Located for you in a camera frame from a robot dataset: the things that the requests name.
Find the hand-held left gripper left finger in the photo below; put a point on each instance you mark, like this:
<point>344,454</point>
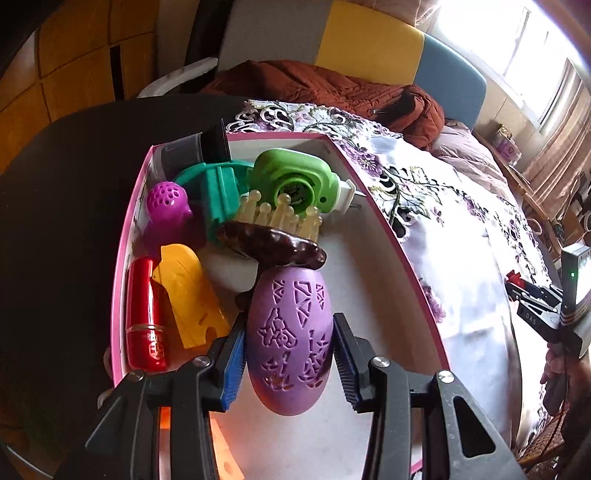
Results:
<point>233,364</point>

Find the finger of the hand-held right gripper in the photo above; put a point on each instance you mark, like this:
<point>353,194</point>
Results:
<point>540,290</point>
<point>519,295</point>

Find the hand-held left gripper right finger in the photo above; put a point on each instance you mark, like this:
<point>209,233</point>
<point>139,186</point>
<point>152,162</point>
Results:
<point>344,364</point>

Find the small red plastic piece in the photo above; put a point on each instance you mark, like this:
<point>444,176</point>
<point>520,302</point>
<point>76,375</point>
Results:
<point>512,278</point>

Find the brown purple massage brush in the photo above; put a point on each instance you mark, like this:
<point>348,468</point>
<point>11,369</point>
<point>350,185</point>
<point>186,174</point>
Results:
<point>288,332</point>

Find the yellow-orange plastic piece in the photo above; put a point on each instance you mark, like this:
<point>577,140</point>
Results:
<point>189,295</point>

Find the pink cardboard box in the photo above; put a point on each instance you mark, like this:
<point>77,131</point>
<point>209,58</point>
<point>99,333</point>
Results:
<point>369,286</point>

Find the orange plastic item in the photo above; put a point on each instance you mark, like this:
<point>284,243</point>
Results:
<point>226,457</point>

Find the red lipstick tube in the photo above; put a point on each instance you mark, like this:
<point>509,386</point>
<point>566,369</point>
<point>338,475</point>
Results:
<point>143,314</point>

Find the purple perforated plastic toy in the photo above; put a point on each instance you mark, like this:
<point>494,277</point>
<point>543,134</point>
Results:
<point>166,207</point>

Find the green plastic spool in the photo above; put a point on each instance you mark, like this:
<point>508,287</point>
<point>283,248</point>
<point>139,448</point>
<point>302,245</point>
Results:
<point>219,194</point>

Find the green white plug-in device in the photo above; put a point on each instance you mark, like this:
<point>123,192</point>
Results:
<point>295,175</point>

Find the grey black plastic cup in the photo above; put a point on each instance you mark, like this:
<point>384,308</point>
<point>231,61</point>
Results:
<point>184,152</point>

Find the person's right forearm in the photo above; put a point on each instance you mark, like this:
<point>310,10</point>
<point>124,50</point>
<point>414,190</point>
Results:
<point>579,406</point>

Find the person's right hand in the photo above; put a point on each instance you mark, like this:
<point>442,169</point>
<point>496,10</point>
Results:
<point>554,374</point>

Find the floral embroidered white tablecloth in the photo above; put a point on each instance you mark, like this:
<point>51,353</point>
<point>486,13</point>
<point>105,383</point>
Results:
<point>461,258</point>

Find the wooden side table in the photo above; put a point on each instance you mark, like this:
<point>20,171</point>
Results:
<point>521,189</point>

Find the brown wicker chair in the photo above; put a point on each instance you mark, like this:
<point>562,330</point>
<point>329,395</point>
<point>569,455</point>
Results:
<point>540,438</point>

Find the purple gift box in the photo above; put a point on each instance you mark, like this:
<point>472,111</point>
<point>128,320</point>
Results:
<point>508,147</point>

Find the pink patterned curtain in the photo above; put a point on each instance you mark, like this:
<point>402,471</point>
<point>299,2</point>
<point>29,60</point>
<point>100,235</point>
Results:
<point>558,143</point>
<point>427,9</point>

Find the pale pink duvet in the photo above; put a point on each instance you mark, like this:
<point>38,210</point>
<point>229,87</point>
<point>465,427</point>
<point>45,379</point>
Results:
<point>466,157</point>

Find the window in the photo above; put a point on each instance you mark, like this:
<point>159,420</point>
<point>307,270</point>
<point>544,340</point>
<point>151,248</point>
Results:
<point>508,41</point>

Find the rust quilted jacket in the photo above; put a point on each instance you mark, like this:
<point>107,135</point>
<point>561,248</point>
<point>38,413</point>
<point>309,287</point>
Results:
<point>323,87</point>

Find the white foam strip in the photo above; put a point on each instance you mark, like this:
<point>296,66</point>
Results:
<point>184,74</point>

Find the grey yellow blue headboard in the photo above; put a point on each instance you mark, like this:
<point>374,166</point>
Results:
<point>369,41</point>

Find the black rolled mat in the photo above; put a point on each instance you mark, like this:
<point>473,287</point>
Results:
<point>207,27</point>

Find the wooden wardrobe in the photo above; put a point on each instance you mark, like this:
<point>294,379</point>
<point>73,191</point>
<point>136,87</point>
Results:
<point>69,46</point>

